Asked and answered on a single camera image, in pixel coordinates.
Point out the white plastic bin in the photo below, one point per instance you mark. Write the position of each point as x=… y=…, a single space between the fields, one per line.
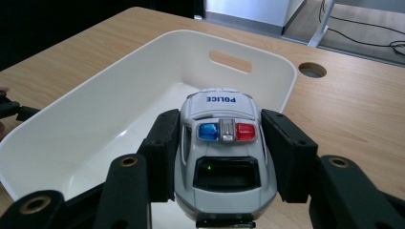
x=105 y=108

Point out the white cabinet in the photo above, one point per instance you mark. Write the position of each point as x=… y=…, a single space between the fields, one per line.
x=251 y=11

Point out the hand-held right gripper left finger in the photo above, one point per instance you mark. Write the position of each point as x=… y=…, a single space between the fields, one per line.
x=160 y=156

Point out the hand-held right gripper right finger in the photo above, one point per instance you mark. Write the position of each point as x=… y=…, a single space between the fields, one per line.
x=291 y=156

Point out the white toy police car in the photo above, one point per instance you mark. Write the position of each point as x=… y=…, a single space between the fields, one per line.
x=224 y=159

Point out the white metal stand leg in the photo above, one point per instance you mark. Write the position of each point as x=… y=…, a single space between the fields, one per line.
x=322 y=25

